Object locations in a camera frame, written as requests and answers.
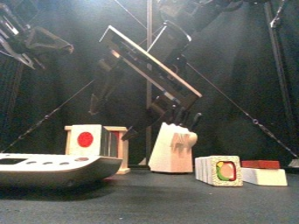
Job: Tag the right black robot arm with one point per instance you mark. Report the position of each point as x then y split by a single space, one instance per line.
210 11

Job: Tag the white wooden knife block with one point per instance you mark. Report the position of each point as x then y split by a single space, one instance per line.
167 157

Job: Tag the white box with orange label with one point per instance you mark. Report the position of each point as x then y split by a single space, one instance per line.
91 137

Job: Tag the toy sushi roll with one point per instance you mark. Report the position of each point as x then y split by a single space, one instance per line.
219 172

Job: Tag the white kitchen scale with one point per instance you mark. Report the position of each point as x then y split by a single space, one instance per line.
58 169

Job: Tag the red tuna nigiri toy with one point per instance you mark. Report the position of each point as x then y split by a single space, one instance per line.
263 175

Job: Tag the grey post foot bracket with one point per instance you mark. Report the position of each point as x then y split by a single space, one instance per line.
144 162

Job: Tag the vertical metal frame post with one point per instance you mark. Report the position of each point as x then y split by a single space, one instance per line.
148 11

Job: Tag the slanted black frame pole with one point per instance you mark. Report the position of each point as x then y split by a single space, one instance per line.
278 73

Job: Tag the grey frame corner bracket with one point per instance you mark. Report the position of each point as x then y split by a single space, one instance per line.
294 163

